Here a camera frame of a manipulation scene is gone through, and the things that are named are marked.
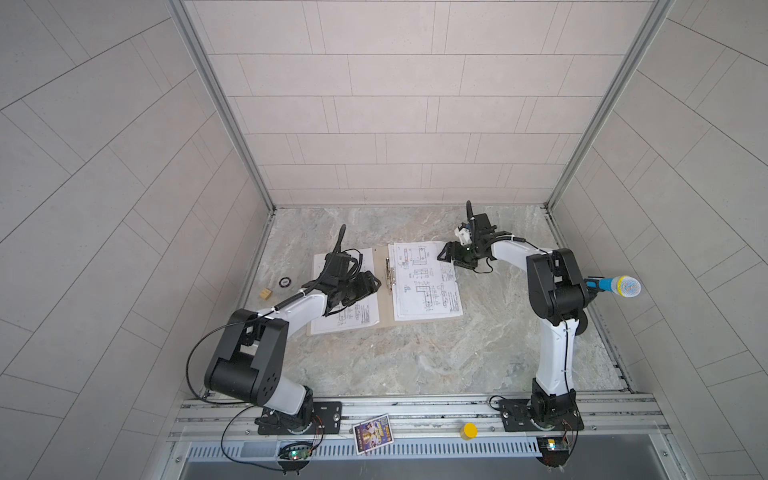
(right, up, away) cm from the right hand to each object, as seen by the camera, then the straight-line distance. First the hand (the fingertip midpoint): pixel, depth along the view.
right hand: (445, 257), depth 101 cm
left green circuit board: (-38, -39, -36) cm, 66 cm away
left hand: (-21, -6, -11) cm, 25 cm away
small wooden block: (-57, -10, -10) cm, 59 cm away
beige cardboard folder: (-20, -17, -14) cm, 29 cm away
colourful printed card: (-22, -37, -33) cm, 54 cm away
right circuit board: (+20, -41, -33) cm, 56 cm away
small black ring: (-53, -6, -5) cm, 54 cm away
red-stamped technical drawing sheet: (-8, -9, -7) cm, 14 cm away
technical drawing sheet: (-27, -16, -12) cm, 34 cm away
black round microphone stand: (+19, -7, -44) cm, 49 cm away
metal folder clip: (-19, -6, -5) cm, 20 cm away
